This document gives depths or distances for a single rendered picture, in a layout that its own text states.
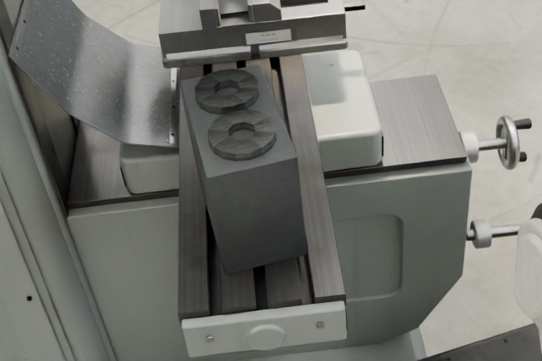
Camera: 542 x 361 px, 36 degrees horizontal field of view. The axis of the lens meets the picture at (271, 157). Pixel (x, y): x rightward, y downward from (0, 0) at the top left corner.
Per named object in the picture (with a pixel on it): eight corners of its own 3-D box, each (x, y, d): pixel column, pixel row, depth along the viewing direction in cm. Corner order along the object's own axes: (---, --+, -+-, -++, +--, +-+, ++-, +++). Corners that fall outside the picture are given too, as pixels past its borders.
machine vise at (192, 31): (339, 6, 168) (337, -43, 160) (348, 48, 156) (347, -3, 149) (165, 26, 168) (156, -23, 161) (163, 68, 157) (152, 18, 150)
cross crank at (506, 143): (516, 143, 186) (523, 101, 178) (533, 179, 177) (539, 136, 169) (445, 151, 186) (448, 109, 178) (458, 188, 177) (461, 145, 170)
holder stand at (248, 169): (271, 158, 135) (259, 55, 122) (308, 255, 119) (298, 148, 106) (198, 175, 134) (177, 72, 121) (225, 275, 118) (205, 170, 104)
